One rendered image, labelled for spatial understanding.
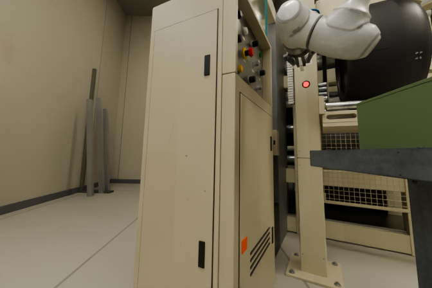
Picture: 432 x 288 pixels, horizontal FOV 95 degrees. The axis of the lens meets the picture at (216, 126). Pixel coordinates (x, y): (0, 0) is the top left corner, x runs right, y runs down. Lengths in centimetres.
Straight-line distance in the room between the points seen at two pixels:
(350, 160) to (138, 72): 452
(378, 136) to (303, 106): 86
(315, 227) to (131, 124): 385
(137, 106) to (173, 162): 381
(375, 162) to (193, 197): 50
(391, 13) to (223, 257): 122
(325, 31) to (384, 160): 43
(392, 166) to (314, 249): 104
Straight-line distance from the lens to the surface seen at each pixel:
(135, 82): 466
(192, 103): 71
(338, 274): 147
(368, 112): 49
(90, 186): 337
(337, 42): 69
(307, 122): 128
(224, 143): 63
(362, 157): 41
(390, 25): 124
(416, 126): 42
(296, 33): 72
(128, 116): 453
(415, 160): 34
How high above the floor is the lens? 64
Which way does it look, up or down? 8 degrees up
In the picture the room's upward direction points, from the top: 1 degrees clockwise
